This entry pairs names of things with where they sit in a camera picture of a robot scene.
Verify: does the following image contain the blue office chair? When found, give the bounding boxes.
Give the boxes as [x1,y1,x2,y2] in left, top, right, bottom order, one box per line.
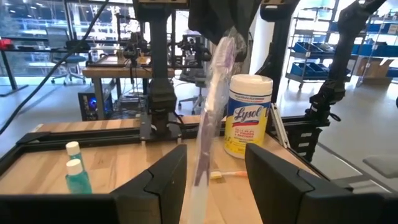
[50,54,88,85]

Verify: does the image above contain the teal mouthwash bottle white cap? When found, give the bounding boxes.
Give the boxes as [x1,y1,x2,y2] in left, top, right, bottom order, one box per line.
[64,158,93,195]
[65,141,85,162]

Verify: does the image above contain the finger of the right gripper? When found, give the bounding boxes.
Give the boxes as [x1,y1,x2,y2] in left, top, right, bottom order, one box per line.
[231,0,262,38]
[188,0,231,44]

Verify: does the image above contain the cart with blue bins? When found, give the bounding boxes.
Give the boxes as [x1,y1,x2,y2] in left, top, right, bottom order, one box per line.
[285,40,354,91]

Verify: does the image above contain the cardboard box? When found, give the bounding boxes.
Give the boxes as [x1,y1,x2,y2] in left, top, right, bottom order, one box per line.
[354,57,395,87]

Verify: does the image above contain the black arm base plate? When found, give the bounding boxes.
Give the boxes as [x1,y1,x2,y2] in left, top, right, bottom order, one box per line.
[139,111,183,141]

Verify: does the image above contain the grey office chair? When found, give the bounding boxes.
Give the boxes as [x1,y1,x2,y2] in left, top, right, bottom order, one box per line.
[178,62,208,116]

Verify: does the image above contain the slim yellow-headed toothbrush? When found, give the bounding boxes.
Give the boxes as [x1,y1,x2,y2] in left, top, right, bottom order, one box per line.
[210,170,249,181]

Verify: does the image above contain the packaged toothbrushes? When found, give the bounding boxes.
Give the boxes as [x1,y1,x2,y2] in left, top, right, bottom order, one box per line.
[186,26,248,224]

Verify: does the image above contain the shelf rack blue bins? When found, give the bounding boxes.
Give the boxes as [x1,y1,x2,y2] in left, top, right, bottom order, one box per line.
[351,12,398,60]

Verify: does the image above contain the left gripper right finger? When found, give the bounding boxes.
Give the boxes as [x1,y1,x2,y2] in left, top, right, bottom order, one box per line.
[244,142,315,224]

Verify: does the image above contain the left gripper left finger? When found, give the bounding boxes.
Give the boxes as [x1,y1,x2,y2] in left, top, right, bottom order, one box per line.
[116,144,188,224]

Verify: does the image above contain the black jointed arm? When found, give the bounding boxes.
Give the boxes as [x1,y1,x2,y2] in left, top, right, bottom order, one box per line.
[306,0,388,125]

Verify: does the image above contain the computer tower blue light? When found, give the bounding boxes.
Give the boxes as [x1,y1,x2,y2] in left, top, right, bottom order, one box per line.
[77,91,114,122]

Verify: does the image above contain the silver metal bar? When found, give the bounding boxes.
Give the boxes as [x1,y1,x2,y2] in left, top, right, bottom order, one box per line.
[269,102,292,149]

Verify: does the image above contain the Lysol wipes canister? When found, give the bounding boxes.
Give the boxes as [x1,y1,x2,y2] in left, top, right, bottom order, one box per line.
[223,73,274,160]

